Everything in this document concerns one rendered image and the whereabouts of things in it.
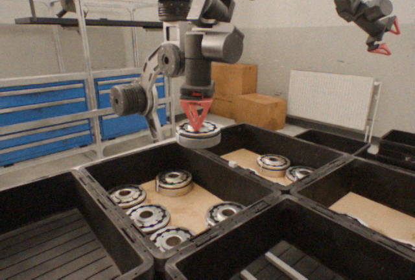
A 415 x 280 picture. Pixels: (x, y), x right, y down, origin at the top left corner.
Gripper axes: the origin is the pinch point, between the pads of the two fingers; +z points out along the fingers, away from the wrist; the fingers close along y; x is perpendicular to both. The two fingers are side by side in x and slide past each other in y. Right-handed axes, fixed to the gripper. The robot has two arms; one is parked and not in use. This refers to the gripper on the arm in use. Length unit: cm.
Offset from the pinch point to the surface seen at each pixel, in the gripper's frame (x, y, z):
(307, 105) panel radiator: -104, 312, 76
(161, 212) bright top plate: 6.9, -8.7, 18.8
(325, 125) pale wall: -128, 305, 100
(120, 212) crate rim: 11.7, -19.2, 11.5
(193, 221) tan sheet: -0.2, -7.5, 21.5
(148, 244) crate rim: 4.0, -26.7, 11.1
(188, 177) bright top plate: 3.7, 8.0, 19.1
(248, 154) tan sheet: -14.2, 32.2, 22.3
